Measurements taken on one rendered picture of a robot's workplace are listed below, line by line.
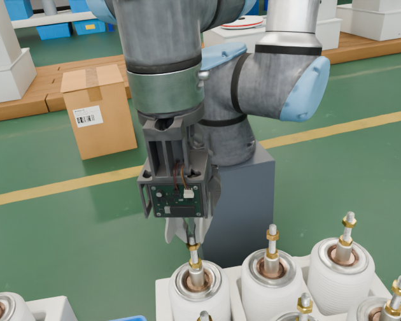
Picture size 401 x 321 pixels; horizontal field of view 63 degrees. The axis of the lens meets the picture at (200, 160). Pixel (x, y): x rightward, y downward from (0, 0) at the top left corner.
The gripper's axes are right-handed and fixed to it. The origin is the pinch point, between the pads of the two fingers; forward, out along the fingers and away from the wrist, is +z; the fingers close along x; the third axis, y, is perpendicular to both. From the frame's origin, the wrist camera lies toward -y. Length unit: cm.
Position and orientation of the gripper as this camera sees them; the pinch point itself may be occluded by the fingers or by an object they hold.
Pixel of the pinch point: (191, 230)
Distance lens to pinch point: 47.9
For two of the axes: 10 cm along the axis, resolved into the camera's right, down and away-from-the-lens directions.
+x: 9.9, -0.2, -1.3
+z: 0.9, 8.5, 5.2
